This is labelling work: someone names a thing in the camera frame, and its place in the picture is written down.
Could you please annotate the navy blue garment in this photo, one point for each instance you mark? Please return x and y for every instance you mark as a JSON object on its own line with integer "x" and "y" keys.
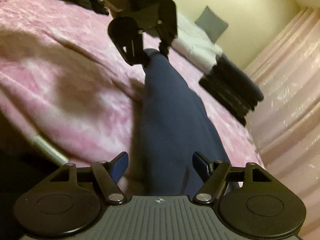
{"x": 170, "y": 105}

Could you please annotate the stack of dark folded clothes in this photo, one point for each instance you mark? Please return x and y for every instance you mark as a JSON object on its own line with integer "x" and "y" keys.
{"x": 230, "y": 85}

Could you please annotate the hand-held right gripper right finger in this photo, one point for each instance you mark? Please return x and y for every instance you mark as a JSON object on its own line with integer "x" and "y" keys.
{"x": 200, "y": 165}

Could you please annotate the pink blanket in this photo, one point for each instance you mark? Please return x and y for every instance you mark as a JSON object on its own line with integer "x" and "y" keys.
{"x": 62, "y": 120}

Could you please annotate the grey pillow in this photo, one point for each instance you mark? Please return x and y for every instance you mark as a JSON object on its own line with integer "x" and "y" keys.
{"x": 212, "y": 23}

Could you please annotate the white rod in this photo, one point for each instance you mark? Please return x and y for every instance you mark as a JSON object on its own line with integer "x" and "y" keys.
{"x": 50, "y": 150}

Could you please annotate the white folded cloth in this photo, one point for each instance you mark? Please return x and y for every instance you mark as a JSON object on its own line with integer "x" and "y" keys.
{"x": 197, "y": 45}

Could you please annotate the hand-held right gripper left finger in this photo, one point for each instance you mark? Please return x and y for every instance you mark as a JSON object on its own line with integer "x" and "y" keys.
{"x": 120, "y": 165}

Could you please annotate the pink curtain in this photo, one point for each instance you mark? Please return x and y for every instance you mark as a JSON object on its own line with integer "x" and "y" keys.
{"x": 287, "y": 85}

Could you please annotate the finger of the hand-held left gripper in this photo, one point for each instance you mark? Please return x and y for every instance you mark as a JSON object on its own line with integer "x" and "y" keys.
{"x": 168, "y": 22}
{"x": 135, "y": 53}

